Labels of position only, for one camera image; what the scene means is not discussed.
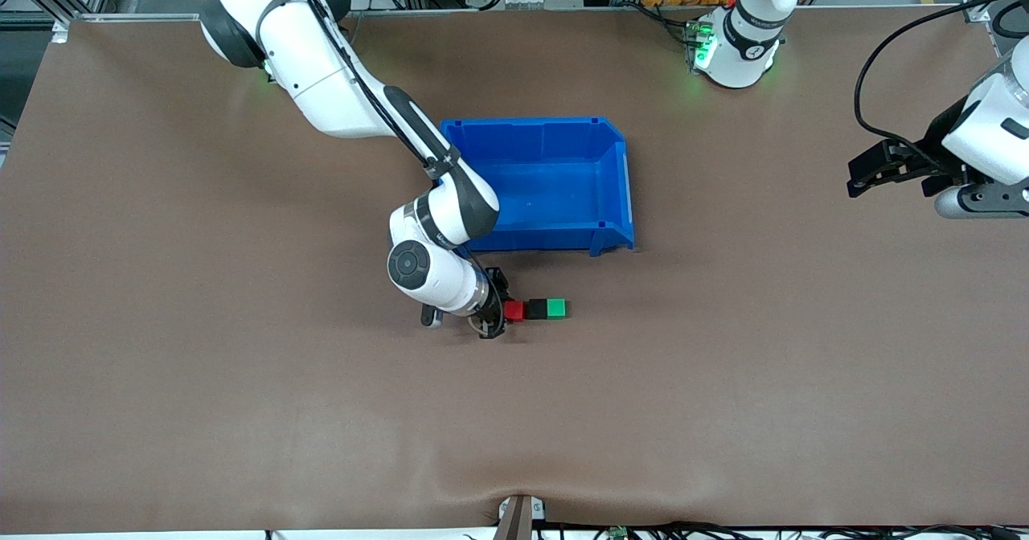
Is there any metal clamp bracket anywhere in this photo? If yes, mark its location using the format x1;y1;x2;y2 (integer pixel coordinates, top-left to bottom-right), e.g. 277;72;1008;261
492;493;547;540

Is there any brown table mat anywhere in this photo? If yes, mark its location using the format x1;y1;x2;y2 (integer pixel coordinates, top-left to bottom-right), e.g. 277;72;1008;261
0;6;1029;534

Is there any blue plastic storage bin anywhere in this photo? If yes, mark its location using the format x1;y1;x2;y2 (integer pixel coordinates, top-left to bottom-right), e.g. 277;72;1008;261
438;117;636;260

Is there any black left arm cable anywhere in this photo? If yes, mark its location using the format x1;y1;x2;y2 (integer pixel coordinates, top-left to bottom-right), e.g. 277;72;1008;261
854;0;1029;163

